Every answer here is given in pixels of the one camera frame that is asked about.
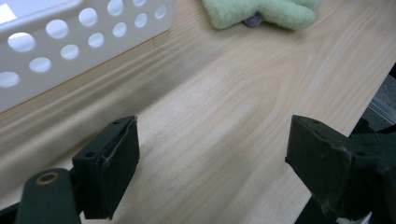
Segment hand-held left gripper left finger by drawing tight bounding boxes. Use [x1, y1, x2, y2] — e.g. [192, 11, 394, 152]
[71, 115, 141, 220]

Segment light green plush toy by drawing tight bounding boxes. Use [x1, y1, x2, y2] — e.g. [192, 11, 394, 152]
[201, 0, 323, 32]

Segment white perforated plastic basket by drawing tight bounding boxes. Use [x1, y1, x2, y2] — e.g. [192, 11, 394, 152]
[0, 0, 176, 114]

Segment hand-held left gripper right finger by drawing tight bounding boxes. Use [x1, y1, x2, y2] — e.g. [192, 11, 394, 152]
[284, 114, 396, 222]

